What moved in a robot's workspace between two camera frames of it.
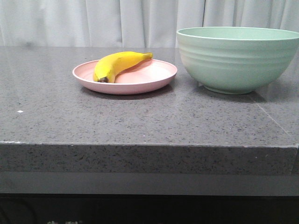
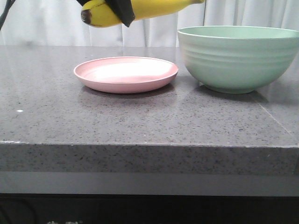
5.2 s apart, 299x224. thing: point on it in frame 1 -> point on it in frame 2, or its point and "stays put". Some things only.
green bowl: (237, 60) stays put
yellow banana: (107, 67) -> (100, 14)
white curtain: (132, 25) stays put
